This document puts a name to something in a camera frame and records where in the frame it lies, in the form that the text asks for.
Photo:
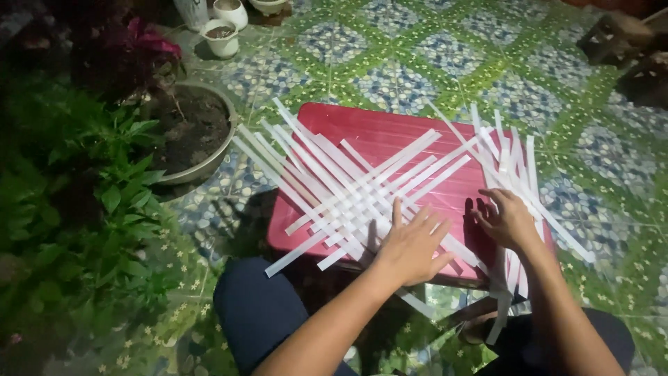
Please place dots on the person's left hand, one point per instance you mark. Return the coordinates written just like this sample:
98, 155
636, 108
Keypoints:
409, 250

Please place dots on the person's right hand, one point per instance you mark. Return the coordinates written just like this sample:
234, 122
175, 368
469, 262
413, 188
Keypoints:
511, 222

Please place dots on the woven mat of white strips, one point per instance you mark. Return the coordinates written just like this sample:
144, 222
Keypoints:
339, 198

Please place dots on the pile of loose white strips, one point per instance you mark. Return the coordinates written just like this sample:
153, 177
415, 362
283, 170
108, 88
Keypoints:
516, 172

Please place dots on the person's bare foot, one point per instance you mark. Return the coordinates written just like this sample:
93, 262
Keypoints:
474, 330

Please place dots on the red plastic stool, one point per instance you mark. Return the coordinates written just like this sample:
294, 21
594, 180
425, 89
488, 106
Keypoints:
375, 130

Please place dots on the person's right leg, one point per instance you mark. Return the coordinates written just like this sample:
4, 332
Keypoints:
616, 339

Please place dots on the person's leg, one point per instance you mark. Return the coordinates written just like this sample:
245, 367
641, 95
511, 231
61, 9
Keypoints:
616, 339
255, 313

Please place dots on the person's left leg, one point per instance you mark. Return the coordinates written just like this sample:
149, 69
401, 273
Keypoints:
255, 313

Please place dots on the dark wooden stool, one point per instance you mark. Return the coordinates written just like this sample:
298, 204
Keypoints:
613, 36

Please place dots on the metal basin planter with soil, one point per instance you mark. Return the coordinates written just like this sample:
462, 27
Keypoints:
195, 130

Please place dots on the white pot with soil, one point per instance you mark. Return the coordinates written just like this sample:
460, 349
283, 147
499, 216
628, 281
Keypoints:
236, 15
223, 48

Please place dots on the wide white pot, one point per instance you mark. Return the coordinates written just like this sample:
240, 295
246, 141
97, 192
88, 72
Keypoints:
269, 6

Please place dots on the white vase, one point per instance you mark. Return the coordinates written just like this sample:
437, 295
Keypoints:
190, 13

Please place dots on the dark red leaf plant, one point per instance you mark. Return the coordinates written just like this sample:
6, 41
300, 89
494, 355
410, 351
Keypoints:
149, 44

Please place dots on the green leafy plant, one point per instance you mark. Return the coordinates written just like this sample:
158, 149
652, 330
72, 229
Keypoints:
78, 177

